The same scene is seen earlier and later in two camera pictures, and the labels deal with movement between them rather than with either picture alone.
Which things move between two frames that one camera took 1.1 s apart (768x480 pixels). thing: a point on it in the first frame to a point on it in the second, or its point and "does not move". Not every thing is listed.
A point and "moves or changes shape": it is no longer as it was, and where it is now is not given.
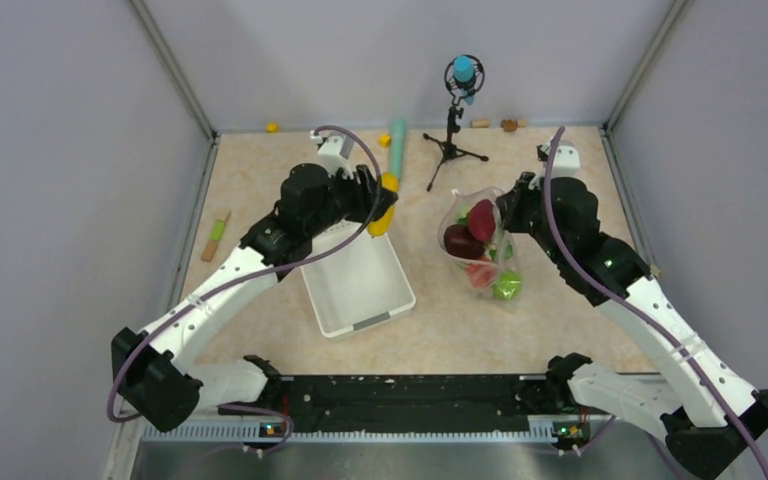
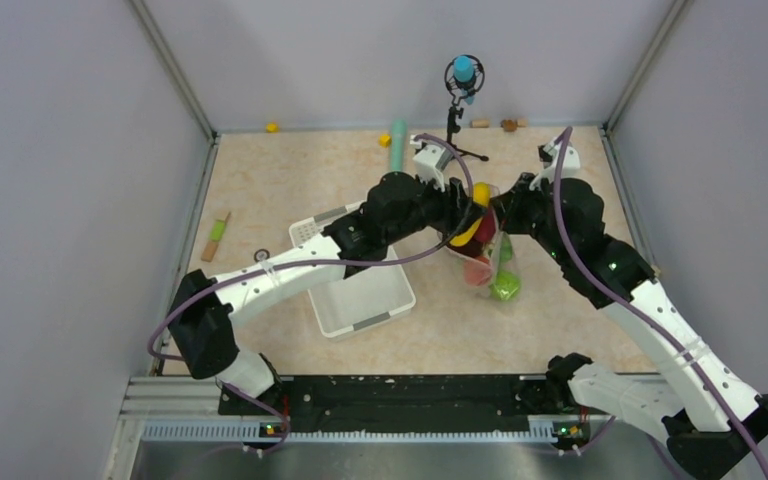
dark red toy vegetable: (482, 221) does not move
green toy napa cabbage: (507, 254) moves or changes shape
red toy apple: (480, 275) does not move
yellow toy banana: (389, 181) moves or changes shape
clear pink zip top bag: (474, 232) does not move
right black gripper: (511, 202) does not move
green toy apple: (507, 285) does not move
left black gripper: (365, 193) to (458, 211)
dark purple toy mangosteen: (459, 243) does not move
